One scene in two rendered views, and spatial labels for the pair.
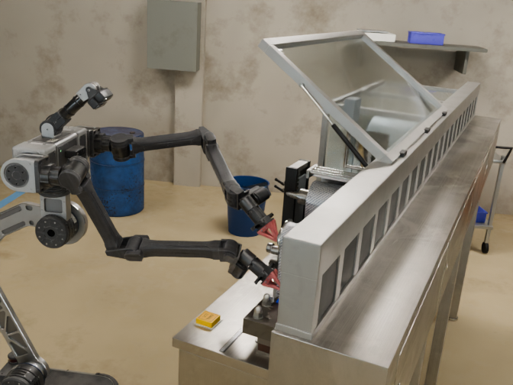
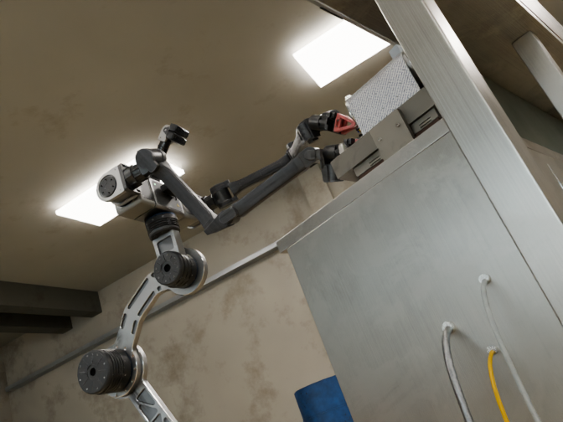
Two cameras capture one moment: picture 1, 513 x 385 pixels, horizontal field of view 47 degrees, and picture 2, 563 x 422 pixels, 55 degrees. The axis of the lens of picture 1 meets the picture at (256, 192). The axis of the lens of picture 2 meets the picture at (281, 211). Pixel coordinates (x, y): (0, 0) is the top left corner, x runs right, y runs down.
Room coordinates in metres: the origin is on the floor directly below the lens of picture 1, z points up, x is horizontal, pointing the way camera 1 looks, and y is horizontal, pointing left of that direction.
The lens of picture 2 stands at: (0.37, -0.14, 0.35)
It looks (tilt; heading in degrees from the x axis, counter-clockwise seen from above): 23 degrees up; 14
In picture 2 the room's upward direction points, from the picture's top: 22 degrees counter-clockwise
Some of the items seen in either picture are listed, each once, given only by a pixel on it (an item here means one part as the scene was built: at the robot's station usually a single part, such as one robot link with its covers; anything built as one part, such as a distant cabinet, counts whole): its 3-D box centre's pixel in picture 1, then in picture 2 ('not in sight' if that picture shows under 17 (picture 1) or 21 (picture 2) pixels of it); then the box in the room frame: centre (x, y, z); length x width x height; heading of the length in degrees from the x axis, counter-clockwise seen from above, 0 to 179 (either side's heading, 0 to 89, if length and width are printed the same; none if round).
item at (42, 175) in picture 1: (51, 175); (136, 175); (1.99, 0.74, 1.45); 0.09 x 0.08 x 0.12; 174
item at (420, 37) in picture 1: (425, 37); not in sight; (5.86, -1.53, 1.81); 0.33 x 0.22 x 0.11; 84
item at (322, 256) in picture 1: (430, 141); not in sight; (2.46, -0.73, 1.55); 3.08 x 0.08 x 0.23; 156
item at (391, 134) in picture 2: not in sight; (392, 136); (1.70, -0.17, 0.97); 0.10 x 0.03 x 0.11; 66
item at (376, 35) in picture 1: (375, 35); not in sight; (5.90, -1.05, 1.80); 0.37 x 0.35 x 0.09; 84
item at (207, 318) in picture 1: (208, 318); not in sight; (1.98, 0.15, 0.91); 0.07 x 0.07 x 0.02; 66
